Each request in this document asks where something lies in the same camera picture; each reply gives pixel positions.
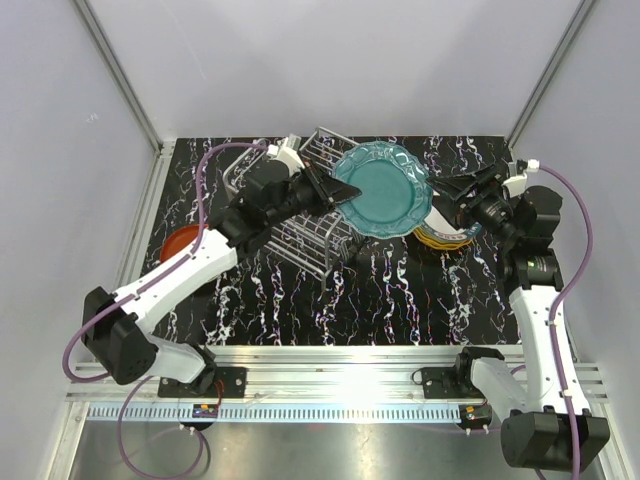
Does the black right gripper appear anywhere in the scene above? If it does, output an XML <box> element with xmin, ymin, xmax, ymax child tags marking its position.
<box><xmin>426</xmin><ymin>163</ymin><xmax>523</xmax><ymax>246</ymax></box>

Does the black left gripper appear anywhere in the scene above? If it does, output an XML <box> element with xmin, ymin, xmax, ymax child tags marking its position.
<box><xmin>266</xmin><ymin>158</ymin><xmax>359</xmax><ymax>226</ymax></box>

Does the white plate green rim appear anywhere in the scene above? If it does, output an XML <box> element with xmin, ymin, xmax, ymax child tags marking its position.
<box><xmin>421</xmin><ymin>192</ymin><xmax>482</xmax><ymax>241</ymax></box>

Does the teal scalloped plate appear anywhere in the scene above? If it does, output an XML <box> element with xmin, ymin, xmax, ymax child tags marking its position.
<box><xmin>333</xmin><ymin>141</ymin><xmax>433</xmax><ymax>239</ymax></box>

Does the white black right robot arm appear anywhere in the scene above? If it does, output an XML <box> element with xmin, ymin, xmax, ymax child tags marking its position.
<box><xmin>420</xmin><ymin>165</ymin><xmax>610</xmax><ymax>479</ymax></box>

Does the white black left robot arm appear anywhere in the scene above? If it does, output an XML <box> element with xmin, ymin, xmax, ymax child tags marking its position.
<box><xmin>82</xmin><ymin>161</ymin><xmax>361</xmax><ymax>397</ymax></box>

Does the orange round plastic plate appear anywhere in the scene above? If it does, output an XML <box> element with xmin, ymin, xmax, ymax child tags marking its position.
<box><xmin>159</xmin><ymin>224</ymin><xmax>199</xmax><ymax>263</ymax></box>

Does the right small circuit board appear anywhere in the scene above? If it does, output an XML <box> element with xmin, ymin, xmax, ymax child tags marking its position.
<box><xmin>463</xmin><ymin>404</ymin><xmax>493</xmax><ymax>424</ymax></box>

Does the small circuit board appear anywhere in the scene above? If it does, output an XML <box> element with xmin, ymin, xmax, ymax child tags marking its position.
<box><xmin>192</xmin><ymin>404</ymin><xmax>219</xmax><ymax>418</ymax></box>
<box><xmin>463</xmin><ymin>404</ymin><xmax>493</xmax><ymax>424</ymax></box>

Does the left small circuit board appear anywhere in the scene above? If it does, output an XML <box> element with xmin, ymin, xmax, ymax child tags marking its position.
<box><xmin>192</xmin><ymin>404</ymin><xmax>219</xmax><ymax>418</ymax></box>

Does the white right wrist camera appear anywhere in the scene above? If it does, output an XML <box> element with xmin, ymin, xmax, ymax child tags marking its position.
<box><xmin>502</xmin><ymin>159</ymin><xmax>540</xmax><ymax>199</ymax></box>

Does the silver wire dish rack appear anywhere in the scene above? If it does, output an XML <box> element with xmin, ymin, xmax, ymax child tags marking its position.
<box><xmin>222</xmin><ymin>126</ymin><xmax>405</xmax><ymax>303</ymax></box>

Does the aluminium frame rail left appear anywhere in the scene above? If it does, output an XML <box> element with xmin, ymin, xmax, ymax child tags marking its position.
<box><xmin>71</xmin><ymin>0</ymin><xmax>166</xmax><ymax>210</ymax></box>

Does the aluminium front mounting rail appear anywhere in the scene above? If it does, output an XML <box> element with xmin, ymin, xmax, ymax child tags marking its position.
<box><xmin>67</xmin><ymin>344</ymin><xmax>609</xmax><ymax>424</ymax></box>

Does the aluminium frame post right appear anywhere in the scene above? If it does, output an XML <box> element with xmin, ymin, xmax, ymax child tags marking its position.
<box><xmin>506</xmin><ymin>0</ymin><xmax>599</xmax><ymax>150</ymax></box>

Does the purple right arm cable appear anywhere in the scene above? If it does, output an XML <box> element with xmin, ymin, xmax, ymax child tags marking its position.
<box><xmin>529</xmin><ymin>164</ymin><xmax>595</xmax><ymax>480</ymax></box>

